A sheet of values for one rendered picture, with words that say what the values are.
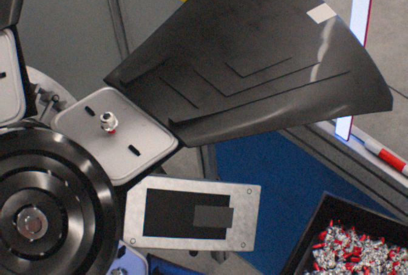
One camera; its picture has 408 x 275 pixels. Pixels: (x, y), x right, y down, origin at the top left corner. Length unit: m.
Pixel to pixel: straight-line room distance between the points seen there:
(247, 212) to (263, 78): 0.18
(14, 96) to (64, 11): 0.91
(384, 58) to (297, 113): 1.83
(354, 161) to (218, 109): 0.44
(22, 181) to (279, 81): 0.23
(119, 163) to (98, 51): 1.01
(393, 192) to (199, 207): 0.36
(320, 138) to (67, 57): 0.70
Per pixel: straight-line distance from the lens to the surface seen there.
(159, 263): 0.48
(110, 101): 0.44
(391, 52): 2.30
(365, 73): 0.52
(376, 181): 0.83
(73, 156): 0.34
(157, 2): 1.45
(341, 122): 0.80
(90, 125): 0.42
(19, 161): 0.34
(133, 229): 0.52
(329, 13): 0.55
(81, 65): 1.38
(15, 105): 0.37
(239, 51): 0.47
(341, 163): 0.86
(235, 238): 0.58
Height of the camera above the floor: 1.50
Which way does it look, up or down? 49 degrees down
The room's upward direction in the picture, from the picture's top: 7 degrees counter-clockwise
